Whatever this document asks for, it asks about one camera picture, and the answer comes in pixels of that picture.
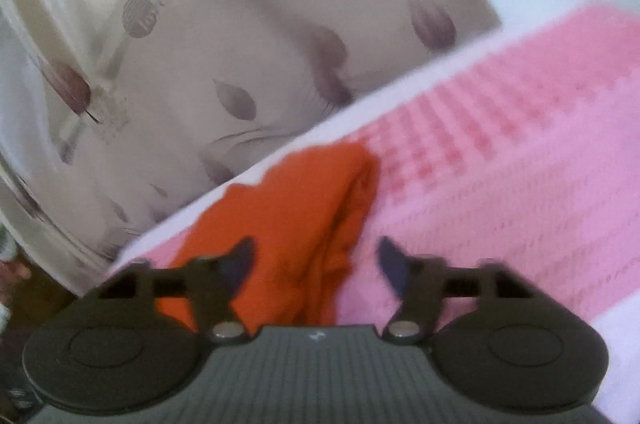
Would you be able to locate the orange small garment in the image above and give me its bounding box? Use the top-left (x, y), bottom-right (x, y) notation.
top-left (163, 143), bottom-right (380, 333)

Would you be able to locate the pink checkered bed sheet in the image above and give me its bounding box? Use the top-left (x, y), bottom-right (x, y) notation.
top-left (116, 4), bottom-right (639, 326)

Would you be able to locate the beige leaf-patterned curtain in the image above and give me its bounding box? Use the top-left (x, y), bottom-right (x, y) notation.
top-left (1, 0), bottom-right (499, 293)

